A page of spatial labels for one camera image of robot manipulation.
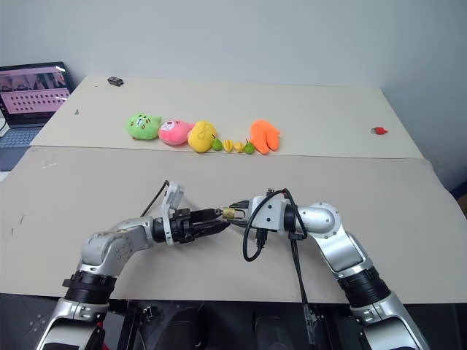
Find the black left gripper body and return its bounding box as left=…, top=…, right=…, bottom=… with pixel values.
left=170, top=209, right=201, bottom=244

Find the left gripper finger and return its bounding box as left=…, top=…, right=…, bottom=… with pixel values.
left=190, top=208, right=223, bottom=224
left=194, top=221, right=231, bottom=238

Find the brass padlock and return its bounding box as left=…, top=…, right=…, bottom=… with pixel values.
left=223, top=206, right=246, bottom=222

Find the orange plush toy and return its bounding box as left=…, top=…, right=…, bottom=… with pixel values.
left=249, top=120, right=282, bottom=157

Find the yellow plush toy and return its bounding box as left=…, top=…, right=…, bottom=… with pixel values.
left=187, top=120, right=219, bottom=153

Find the pink plush toy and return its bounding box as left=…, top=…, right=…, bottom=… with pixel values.
left=158, top=119, right=196, bottom=148

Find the green plush toy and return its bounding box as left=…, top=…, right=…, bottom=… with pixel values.
left=126, top=111, right=163, bottom=141

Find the open laptop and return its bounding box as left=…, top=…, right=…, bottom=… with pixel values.
left=0, top=61, right=76, bottom=172

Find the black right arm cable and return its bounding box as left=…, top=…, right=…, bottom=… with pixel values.
left=242, top=187, right=317, bottom=350

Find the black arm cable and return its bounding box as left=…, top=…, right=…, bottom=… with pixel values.
left=141, top=179, right=170, bottom=217
left=242, top=187, right=317, bottom=350

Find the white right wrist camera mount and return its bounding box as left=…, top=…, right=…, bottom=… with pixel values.
left=251, top=195, right=286, bottom=232

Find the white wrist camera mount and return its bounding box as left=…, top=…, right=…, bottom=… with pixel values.
left=159, top=181, right=185, bottom=246
left=251, top=195, right=286, bottom=232

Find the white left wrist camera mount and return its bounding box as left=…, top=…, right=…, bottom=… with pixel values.
left=159, top=181, right=185, bottom=246

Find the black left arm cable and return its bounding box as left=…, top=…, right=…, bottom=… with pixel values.
left=141, top=179, right=170, bottom=217

